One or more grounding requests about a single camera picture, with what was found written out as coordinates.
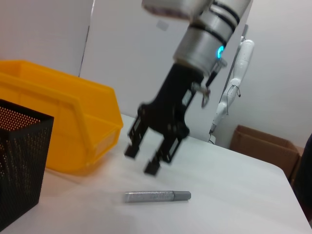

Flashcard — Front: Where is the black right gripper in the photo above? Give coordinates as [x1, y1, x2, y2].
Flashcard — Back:
[124, 63, 208, 175]

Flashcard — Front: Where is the silver glitter pen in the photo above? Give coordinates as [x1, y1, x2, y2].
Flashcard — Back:
[124, 190, 192, 203]

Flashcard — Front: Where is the black mesh pen holder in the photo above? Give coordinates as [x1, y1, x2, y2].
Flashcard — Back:
[0, 98, 55, 229]

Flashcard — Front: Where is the yellow plastic storage bin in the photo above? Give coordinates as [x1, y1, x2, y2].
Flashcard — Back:
[0, 60, 124, 176]

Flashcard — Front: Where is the brown cardboard box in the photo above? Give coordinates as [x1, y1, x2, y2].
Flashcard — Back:
[230, 124, 304, 181]

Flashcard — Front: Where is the dark rounded object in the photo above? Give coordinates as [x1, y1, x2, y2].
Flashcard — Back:
[296, 133, 312, 215]

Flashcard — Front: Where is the right gripper cable with plug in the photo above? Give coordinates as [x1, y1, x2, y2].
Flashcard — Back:
[191, 59, 229, 109]

